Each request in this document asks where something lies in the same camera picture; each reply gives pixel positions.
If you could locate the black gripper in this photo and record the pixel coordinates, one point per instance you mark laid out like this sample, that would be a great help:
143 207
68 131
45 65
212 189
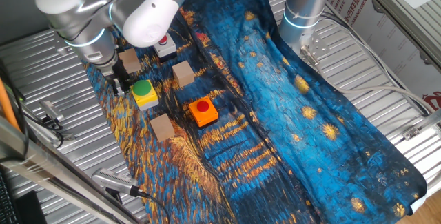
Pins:
120 72

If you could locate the yellow box green button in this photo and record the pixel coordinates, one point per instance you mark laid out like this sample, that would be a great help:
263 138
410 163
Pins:
142 88

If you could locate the grey box red button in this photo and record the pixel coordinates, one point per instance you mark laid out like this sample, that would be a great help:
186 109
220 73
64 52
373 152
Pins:
165 50

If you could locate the orange box red button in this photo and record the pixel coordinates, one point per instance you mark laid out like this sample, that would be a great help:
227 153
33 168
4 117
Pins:
206 117

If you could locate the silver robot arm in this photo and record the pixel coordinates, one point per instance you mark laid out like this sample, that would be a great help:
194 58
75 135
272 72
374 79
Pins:
148 17

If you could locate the light wooden cube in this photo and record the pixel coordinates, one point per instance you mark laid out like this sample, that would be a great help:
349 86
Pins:
162 127
130 60
182 74

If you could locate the orange pole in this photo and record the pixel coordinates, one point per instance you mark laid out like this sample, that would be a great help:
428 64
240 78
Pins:
7 107

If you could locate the black electronic device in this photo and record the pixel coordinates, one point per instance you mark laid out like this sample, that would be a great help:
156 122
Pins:
31 210

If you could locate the starry night painted cloth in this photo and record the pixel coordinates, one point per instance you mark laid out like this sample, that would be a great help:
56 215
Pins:
275 113

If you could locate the white panel red print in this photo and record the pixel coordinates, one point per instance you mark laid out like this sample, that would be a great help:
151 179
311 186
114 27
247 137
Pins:
379 38

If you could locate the aluminium camera mount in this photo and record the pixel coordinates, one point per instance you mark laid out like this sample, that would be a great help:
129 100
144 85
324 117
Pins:
69 136

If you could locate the small silver camera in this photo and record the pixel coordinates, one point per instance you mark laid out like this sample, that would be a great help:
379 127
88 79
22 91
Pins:
51 111

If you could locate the large silver camera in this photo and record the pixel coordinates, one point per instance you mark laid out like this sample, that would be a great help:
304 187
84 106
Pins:
113 181

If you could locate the aluminium frame bar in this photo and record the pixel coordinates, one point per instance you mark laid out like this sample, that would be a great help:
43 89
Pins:
41 169

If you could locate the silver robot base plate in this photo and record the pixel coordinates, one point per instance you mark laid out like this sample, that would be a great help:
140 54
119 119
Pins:
320 45

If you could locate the aluminium frame rail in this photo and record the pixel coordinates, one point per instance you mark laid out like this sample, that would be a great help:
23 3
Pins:
406 20

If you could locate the aluminium profile bracket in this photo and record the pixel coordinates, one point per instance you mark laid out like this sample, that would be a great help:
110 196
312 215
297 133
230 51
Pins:
420 127

